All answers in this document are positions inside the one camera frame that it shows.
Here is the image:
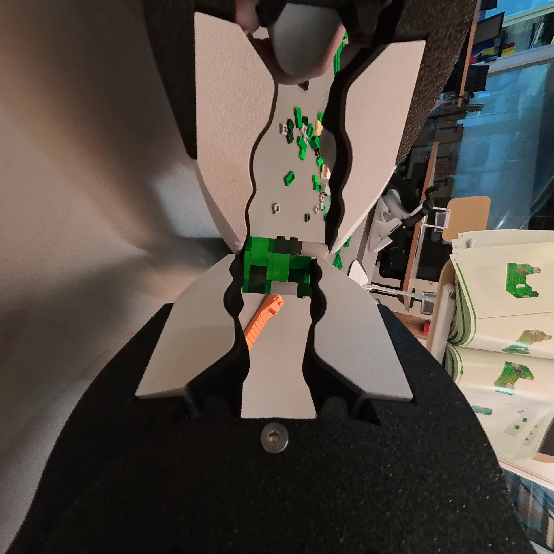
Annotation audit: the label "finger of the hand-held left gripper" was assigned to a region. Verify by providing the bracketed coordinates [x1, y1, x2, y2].
[322, 40, 428, 254]
[194, 11, 278, 252]

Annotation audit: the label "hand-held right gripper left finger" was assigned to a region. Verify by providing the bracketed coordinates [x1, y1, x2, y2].
[135, 253, 252, 418]

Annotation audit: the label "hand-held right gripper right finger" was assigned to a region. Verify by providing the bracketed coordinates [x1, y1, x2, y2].
[303, 260, 414, 419]

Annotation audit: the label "pile of lego pieces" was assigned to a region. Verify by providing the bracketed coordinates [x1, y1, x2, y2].
[271, 106, 336, 223]

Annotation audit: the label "green lego build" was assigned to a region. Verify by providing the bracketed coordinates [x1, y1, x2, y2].
[242, 235, 330, 300]

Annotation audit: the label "lego instruction booklet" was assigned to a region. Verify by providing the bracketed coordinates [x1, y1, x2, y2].
[446, 229, 554, 477]

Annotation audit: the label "person's left hand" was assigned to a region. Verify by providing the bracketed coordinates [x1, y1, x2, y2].
[235, 0, 350, 87]

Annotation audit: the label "background office desks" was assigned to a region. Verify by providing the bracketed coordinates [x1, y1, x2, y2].
[403, 0, 554, 304]

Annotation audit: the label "orange brick separator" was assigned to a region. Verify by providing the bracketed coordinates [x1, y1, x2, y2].
[244, 294, 285, 350]

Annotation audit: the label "spare black white gripper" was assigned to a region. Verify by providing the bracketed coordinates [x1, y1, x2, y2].
[370, 184, 447, 254]

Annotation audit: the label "white book stand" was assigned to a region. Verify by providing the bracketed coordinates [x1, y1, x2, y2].
[348, 195, 492, 364]

